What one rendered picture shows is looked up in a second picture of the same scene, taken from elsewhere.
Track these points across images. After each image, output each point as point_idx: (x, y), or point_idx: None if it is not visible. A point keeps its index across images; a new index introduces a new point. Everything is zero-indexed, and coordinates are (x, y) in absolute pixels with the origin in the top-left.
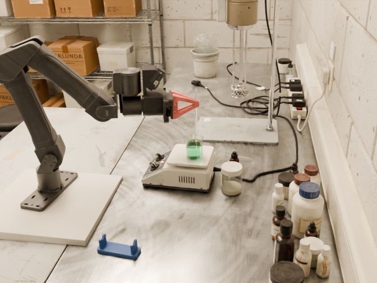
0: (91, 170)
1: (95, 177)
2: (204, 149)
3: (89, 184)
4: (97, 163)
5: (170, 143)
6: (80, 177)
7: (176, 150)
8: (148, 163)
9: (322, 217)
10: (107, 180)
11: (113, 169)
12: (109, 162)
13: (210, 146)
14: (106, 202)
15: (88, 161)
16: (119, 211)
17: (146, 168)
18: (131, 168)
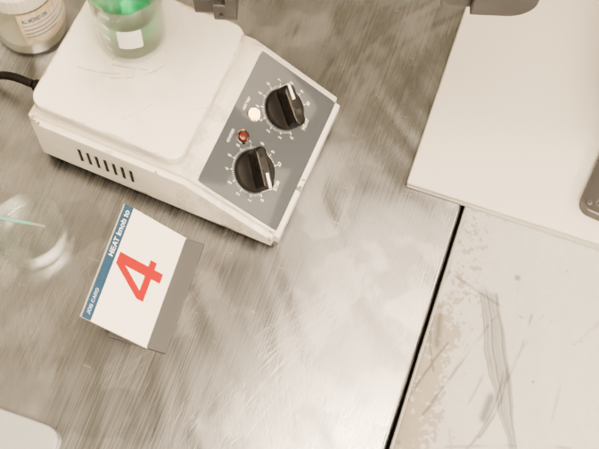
0: (531, 270)
1: (510, 184)
2: (76, 84)
3: (529, 142)
4: (511, 329)
5: (170, 437)
6: (569, 199)
7: (190, 102)
8: (295, 277)
9: None
10: (462, 157)
11: (445, 269)
12: (461, 322)
13: (45, 101)
14: (460, 24)
15: (552, 353)
16: (418, 2)
17: (310, 240)
18: (369, 253)
